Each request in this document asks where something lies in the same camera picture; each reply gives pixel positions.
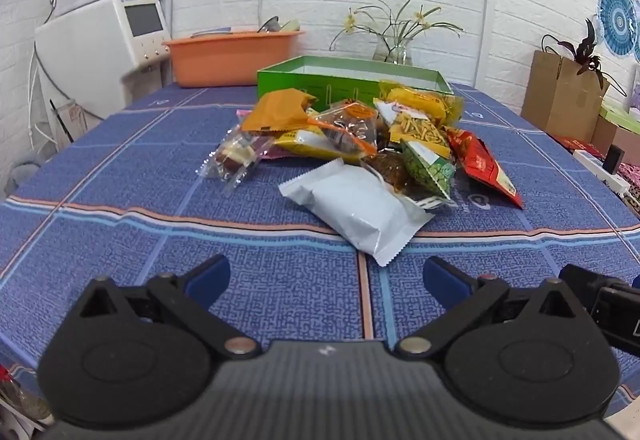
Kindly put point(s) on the yellow snack bag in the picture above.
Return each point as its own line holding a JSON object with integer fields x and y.
{"x": 443, "y": 109}

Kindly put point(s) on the white power strip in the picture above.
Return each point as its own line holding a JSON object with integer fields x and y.
{"x": 614, "y": 181}

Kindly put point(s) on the orange snack packet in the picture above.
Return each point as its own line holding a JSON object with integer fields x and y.
{"x": 279, "y": 111}

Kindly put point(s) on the blue paper fan decoration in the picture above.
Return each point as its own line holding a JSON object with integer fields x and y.
{"x": 619, "y": 20}

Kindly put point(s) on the red snack packet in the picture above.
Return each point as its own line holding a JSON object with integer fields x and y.
{"x": 480, "y": 165}

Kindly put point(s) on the green cardboard box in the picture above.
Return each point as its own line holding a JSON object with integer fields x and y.
{"x": 330, "y": 79}

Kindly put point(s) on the white screen appliance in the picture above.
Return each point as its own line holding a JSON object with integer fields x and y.
{"x": 103, "y": 56}

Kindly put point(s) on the glass vase with flowers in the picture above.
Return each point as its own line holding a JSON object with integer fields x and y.
{"x": 394, "y": 30}

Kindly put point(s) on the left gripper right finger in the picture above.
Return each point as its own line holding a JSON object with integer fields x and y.
{"x": 525, "y": 356}

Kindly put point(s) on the pink pumpkin seed packet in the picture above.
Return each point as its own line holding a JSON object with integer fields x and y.
{"x": 236, "y": 156}

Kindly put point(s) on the green triangular snack packet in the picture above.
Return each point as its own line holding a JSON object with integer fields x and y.
{"x": 429, "y": 169}

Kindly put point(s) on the dark purple potted plant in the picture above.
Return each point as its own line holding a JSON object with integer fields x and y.
{"x": 583, "y": 55}

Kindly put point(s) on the clear orange-label snack packet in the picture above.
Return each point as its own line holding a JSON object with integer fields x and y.
{"x": 351, "y": 129}

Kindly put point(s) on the orange plastic basin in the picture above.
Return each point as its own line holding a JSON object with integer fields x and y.
{"x": 228, "y": 59}

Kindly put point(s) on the white foil snack packet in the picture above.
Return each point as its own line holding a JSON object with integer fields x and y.
{"x": 356, "y": 203}

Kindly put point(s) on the brown paper bag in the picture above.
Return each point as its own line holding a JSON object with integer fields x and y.
{"x": 560, "y": 101}

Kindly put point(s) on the yellow cake snack packet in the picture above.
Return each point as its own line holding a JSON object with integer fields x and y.
{"x": 310, "y": 143}

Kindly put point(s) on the blue patterned tablecloth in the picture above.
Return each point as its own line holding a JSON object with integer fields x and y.
{"x": 126, "y": 202}

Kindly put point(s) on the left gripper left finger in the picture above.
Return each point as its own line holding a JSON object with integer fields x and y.
{"x": 134, "y": 355}

